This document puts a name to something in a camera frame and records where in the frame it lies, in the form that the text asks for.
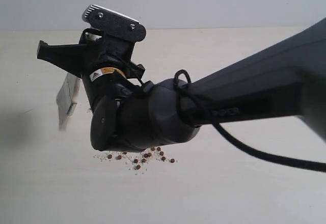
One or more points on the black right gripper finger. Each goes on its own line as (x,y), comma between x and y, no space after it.
(67,57)

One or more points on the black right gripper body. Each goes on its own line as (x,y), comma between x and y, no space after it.
(107,62)

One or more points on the white paint brush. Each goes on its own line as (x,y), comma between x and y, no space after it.
(67,97)

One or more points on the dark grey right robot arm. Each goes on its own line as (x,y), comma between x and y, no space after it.
(286,79)

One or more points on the pile of brown pellets and grains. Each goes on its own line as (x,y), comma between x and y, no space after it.
(137,161)

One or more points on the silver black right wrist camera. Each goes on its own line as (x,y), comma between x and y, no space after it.
(114,23)

